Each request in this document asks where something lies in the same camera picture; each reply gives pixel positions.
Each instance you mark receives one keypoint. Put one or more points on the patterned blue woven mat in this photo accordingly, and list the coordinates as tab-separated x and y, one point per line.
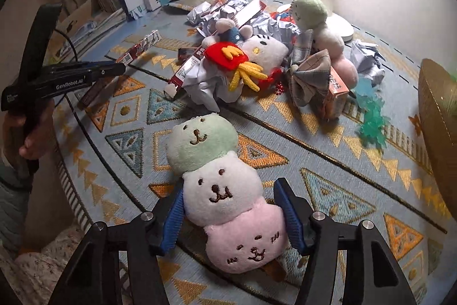
113	153

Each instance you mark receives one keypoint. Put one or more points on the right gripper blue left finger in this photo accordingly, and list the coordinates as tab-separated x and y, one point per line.
173	222

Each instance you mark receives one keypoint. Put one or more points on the person's left hand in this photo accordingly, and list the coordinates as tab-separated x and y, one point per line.
36	144

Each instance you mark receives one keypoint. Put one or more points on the blue and white mouse plush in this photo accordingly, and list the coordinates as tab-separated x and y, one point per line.
227	31

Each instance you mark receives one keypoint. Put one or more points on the white paper ball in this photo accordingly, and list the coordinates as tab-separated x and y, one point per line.
205	83

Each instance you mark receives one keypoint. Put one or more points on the green-headed plush toy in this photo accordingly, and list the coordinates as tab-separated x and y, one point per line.
312	14

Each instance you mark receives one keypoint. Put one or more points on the three-bear plush toy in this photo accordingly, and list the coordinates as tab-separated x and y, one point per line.
224	196

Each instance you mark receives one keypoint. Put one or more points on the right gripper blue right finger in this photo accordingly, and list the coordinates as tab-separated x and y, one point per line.
295	213

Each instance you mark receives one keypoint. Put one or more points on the hello kitty white plush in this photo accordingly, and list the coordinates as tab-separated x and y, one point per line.
266	51

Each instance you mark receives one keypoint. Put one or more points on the teal plastic star toy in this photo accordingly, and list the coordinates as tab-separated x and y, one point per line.
371	130

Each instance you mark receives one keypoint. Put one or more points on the small orange carton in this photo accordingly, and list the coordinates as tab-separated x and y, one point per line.
336	97

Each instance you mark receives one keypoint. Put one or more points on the woven golden basket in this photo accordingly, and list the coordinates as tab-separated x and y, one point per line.
437	111

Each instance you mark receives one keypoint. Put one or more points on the plaid fabric bow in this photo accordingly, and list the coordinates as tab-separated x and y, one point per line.
307	73

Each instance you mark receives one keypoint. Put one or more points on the paper pile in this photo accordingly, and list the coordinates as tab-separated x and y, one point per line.
205	15

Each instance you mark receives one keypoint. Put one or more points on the red french fries plush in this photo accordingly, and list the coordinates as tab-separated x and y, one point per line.
232	60

